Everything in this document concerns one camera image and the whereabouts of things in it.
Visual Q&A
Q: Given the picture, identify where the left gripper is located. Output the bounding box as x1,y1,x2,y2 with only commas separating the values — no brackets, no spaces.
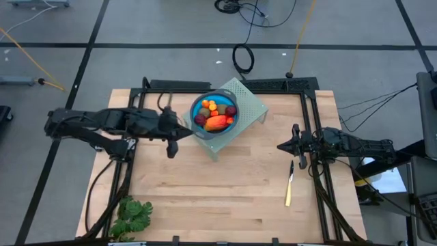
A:
152,106,194,160

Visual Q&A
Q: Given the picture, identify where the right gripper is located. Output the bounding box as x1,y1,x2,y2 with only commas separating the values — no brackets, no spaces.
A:
277,123,324,170

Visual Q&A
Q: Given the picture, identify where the teal collapsible bowl grey rim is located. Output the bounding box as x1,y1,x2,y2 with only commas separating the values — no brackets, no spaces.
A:
189,87,240,141

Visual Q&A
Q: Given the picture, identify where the large orange red toy mango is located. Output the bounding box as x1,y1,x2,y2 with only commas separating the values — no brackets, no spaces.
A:
203,115,229,133

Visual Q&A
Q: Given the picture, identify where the knife with cream handle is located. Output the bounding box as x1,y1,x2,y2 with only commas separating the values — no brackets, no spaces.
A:
285,159,295,208

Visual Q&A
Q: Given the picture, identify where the black flat box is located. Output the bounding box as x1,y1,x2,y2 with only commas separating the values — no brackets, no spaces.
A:
149,79,212,91

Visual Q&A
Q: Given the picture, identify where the pale green perforated metal shelf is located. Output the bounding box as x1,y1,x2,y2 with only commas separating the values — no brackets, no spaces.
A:
181,77,270,162

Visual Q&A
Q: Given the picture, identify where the green leafy plant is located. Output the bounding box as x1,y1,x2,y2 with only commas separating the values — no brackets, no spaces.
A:
108,195,154,243

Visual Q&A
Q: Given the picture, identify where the white flat board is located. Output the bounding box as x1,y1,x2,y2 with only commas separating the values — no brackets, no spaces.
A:
361,157,408,195

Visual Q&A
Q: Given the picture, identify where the grey laptop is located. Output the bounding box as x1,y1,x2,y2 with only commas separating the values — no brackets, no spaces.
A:
409,156,437,244

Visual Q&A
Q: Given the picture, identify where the grey panel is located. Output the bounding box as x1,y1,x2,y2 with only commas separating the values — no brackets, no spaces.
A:
416,70,437,160

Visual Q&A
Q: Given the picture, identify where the grey metal floor base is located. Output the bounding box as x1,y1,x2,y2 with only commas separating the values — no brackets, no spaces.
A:
0,75,37,86

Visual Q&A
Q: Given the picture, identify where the black chair base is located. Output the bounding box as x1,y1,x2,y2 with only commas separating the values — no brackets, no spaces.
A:
0,105,14,124

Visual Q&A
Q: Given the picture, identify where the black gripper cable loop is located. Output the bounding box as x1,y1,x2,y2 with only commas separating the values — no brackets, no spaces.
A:
156,90,173,112

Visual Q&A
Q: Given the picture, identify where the black metal rig frame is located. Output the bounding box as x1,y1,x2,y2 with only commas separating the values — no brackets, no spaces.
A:
81,77,368,246

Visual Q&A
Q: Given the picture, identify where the black cable coil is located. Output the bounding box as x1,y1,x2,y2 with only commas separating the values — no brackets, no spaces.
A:
231,43,255,75

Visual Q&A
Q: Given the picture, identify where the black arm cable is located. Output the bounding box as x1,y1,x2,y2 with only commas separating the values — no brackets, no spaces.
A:
83,157,117,233

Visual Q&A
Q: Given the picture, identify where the yellow hanging cable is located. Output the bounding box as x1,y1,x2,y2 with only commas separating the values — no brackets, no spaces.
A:
286,0,318,79

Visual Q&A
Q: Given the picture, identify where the thin black cable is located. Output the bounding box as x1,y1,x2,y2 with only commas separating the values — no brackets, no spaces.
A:
242,0,266,47
238,0,298,29

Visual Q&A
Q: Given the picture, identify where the black cable bundle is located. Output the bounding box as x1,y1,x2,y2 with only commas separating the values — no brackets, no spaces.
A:
214,0,242,14

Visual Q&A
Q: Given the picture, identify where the yellow floor cable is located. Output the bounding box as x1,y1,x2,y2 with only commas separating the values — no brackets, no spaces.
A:
0,27,66,92

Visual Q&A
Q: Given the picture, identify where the white floor cable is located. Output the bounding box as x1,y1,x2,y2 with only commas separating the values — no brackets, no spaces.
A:
0,5,57,35

